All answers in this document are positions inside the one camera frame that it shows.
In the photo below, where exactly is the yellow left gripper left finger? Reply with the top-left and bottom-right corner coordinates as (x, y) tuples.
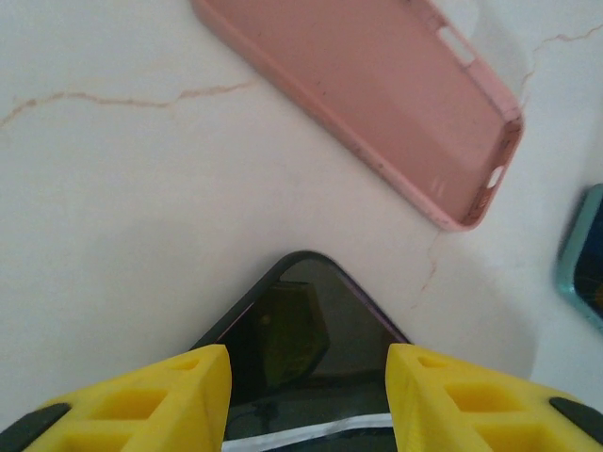
(0, 343), (233, 452)

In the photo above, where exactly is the pink phone case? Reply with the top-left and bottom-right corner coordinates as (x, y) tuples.
(190, 0), (527, 233)

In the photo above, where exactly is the teal smartphone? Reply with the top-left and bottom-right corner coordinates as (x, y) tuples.
(555, 183), (603, 331)

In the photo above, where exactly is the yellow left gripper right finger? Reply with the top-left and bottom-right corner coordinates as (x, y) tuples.
(385, 342), (603, 452)

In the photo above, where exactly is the purple smartphone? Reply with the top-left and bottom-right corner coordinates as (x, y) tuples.
(187, 249), (411, 452)

